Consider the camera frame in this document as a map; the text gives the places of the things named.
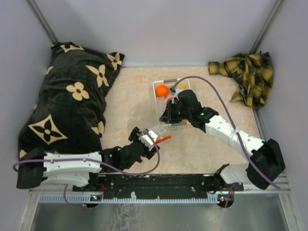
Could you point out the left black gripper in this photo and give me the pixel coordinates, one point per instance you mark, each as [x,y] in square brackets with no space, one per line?
[148,153]

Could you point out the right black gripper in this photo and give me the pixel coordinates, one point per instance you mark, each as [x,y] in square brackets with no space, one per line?
[167,116]

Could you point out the clear zip top bag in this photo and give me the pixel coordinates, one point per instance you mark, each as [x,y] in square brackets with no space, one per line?
[161,131]

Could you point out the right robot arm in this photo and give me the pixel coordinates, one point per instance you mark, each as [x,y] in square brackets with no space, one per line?
[264,158]

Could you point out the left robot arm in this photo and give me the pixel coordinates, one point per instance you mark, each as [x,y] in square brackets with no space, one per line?
[41,167]

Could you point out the white plastic basket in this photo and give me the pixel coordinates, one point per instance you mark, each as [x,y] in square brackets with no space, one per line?
[161,103]

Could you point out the orange fruit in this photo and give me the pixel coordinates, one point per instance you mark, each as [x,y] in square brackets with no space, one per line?
[162,91]

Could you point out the yellow lemon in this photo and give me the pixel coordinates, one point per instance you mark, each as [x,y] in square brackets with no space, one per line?
[181,86]

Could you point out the black floral pillow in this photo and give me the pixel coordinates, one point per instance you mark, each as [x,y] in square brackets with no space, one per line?
[68,117]

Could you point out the yellow plaid cloth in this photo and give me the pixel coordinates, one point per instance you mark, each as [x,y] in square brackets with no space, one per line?
[252,72]

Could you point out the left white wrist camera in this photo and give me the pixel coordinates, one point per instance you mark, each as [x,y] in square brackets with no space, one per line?
[148,137]

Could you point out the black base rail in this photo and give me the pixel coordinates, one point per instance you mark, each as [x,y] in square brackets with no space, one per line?
[153,186]

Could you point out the aluminium frame bar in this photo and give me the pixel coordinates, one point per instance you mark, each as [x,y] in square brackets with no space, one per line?
[59,194]

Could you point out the right corner post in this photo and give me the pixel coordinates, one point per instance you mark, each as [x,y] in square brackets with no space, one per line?
[266,26]

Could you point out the corner post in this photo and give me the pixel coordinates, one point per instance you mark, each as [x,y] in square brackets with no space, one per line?
[42,20]
[266,26]

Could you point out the left corner post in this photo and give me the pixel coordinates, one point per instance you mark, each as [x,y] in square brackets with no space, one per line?
[42,20]

